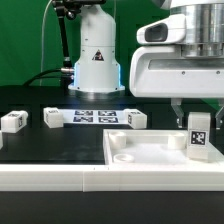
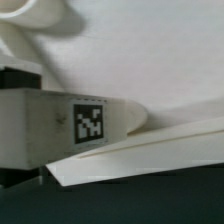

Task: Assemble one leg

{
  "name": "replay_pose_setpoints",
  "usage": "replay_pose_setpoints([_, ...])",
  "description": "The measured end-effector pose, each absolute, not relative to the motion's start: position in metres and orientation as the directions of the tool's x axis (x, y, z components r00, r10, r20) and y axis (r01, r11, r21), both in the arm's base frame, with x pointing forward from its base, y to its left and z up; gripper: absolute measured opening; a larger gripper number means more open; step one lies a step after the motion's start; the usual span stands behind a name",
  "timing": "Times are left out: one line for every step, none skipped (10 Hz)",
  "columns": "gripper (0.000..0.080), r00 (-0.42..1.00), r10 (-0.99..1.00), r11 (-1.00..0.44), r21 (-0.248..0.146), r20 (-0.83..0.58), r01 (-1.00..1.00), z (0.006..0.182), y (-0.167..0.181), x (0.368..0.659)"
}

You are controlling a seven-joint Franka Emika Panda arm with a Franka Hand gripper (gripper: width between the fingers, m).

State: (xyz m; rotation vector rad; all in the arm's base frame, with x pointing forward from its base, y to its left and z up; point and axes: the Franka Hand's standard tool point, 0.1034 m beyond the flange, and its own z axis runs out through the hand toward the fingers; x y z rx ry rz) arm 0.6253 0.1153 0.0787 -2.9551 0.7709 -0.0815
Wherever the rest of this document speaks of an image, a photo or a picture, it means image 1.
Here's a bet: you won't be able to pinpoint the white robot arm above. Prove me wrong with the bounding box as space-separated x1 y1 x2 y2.
69 0 224 117

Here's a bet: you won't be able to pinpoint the white square tabletop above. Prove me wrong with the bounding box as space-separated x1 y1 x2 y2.
103 129 224 165

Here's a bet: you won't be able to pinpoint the white U-shaped fence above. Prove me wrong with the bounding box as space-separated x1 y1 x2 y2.
0 164 224 192

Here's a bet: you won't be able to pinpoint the white cable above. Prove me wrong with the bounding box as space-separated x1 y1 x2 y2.
39 0 54 87

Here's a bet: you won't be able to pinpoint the black cables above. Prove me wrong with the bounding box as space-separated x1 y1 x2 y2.
22 67 75 87

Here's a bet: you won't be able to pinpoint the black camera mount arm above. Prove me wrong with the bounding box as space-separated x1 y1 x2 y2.
52 0 81 67

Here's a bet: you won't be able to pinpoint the fiducial marker sheet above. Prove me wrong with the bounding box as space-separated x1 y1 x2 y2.
60 109 127 125

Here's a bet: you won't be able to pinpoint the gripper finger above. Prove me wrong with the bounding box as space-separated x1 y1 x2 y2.
171 98 184 128
215 99 224 129

